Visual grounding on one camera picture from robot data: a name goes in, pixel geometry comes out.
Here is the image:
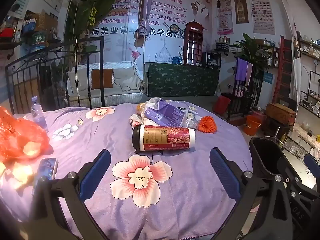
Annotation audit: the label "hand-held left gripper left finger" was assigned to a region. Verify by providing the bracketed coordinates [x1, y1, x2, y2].
[24, 149, 112, 240]

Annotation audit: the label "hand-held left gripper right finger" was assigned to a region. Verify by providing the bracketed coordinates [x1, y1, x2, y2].
[209, 147, 293, 240]

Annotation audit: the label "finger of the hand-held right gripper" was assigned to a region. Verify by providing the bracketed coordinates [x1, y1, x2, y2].
[277, 156, 303, 188]
[303, 153, 320, 189]

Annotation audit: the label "black trash bin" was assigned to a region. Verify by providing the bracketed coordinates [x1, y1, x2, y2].
[249, 136, 295, 180]

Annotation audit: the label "orange foam fruit net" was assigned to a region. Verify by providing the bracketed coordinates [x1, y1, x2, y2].
[197, 116, 218, 133]

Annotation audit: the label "red white cylindrical canister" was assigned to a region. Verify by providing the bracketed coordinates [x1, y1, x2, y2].
[132, 124, 196, 152]

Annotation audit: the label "purple plastic bag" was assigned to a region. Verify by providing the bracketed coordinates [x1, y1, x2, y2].
[144, 100, 187, 128]

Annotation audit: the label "low bench with lace cloth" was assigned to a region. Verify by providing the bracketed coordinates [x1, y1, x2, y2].
[282, 122, 320, 158]

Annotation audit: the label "purple floral blanket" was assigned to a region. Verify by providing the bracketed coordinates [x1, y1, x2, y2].
[0, 101, 254, 240]

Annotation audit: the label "smartphone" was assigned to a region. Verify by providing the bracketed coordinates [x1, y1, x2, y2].
[32, 158, 59, 197]

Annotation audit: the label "orange bucket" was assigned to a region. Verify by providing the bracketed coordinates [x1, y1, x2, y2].
[244, 115, 262, 136]

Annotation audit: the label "clear plastic wrapper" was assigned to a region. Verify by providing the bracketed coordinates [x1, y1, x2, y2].
[184, 106, 202, 130]

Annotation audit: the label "crumpled red white wrapper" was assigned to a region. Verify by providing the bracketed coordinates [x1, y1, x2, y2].
[129, 114, 144, 128]

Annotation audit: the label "pink basin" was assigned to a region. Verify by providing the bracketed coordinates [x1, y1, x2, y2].
[251, 106, 267, 121]

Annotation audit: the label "red bag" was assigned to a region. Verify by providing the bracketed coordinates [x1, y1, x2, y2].
[213, 95, 231, 115]

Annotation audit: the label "white wicker sofa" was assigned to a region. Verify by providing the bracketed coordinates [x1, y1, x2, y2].
[66, 61, 144, 108]

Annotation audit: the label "black metal railing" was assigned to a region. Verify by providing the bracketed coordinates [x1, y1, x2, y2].
[227, 75, 263, 119]

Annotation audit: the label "clear water bottle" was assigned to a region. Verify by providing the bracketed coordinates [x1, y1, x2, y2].
[30, 96, 49, 133]

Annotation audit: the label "orange plastic bag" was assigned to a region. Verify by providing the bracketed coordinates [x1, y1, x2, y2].
[0, 106, 50, 162]

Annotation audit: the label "white cushion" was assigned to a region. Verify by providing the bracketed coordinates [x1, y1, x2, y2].
[67, 70, 93, 93]

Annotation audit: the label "orange brown pillow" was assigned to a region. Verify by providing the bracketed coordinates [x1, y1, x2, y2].
[91, 69, 114, 90]

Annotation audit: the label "red ladder shelf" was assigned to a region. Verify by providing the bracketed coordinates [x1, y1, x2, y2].
[272, 36, 293, 104]

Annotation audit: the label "cream cushion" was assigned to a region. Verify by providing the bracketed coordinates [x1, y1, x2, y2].
[114, 67, 142, 92]

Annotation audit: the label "white hanging cloth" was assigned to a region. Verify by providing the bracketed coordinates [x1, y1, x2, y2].
[289, 25, 302, 100]

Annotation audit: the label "green patterned counter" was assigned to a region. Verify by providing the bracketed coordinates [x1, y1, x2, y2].
[144, 62, 220, 97]

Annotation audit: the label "pink towel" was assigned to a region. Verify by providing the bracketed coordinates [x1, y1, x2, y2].
[246, 62, 253, 86]

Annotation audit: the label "purple towel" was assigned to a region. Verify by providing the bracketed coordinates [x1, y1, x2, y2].
[236, 58, 248, 82]

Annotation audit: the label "black box cabinet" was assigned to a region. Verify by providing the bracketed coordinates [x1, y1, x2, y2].
[202, 52, 222, 68]

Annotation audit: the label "green potted plant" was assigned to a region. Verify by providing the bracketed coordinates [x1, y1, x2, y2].
[231, 34, 267, 73]

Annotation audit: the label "red telephone booth cabinet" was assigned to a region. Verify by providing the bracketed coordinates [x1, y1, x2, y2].
[184, 21, 203, 65]

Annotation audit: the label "blue round tin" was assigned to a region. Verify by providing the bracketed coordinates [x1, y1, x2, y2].
[30, 31, 47, 53]

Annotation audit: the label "red box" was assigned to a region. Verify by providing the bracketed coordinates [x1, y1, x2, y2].
[0, 27, 14, 38]

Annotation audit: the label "large leafy plant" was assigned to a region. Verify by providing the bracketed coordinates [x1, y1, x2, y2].
[66, 0, 150, 63]

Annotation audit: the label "wall shelves with bottles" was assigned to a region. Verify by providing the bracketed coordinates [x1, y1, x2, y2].
[299, 39, 320, 117]

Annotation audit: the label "black metal bed frame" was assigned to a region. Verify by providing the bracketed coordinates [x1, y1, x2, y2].
[5, 36, 105, 114]

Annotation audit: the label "black wall organizer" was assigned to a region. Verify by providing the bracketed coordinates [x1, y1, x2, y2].
[215, 36, 230, 53]

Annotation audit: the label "dark wall shelf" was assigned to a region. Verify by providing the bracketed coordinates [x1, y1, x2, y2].
[0, 39, 61, 58]

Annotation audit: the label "white chart wall poster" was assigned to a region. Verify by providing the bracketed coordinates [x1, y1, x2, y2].
[247, 0, 275, 35]

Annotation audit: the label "pink wall poster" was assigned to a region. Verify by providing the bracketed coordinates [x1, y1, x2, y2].
[217, 0, 233, 35]

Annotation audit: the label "brown tower wall poster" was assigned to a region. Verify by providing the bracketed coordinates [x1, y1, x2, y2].
[233, 0, 249, 24]

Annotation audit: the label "large printed wall banner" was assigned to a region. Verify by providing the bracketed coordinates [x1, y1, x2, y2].
[100, 0, 213, 64]

